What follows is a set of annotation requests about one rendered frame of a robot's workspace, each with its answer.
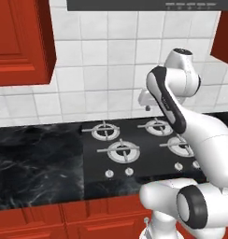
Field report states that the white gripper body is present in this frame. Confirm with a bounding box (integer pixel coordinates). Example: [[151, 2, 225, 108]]
[[137, 88, 161, 108]]

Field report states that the black gas hob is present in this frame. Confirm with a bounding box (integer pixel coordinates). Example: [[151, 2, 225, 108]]
[[79, 116, 211, 185]]

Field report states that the dark grey range hood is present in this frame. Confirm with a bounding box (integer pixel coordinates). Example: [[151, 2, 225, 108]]
[[65, 0, 228, 12]]

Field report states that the red base cupboard door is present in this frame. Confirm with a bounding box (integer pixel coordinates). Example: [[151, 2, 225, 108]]
[[0, 204, 67, 239], [61, 195, 153, 239]]

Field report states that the red wall cupboard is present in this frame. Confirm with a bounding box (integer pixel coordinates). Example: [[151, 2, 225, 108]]
[[0, 0, 57, 88], [210, 10, 228, 67]]

